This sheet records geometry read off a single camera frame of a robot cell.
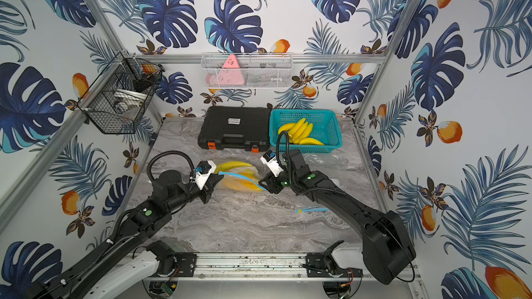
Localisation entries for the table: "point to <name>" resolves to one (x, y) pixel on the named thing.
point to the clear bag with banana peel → (240, 175)
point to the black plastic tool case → (240, 128)
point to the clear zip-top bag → (332, 165)
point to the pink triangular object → (231, 73)
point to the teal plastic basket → (312, 130)
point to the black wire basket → (118, 97)
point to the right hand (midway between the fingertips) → (265, 176)
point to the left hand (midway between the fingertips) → (220, 172)
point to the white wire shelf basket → (257, 70)
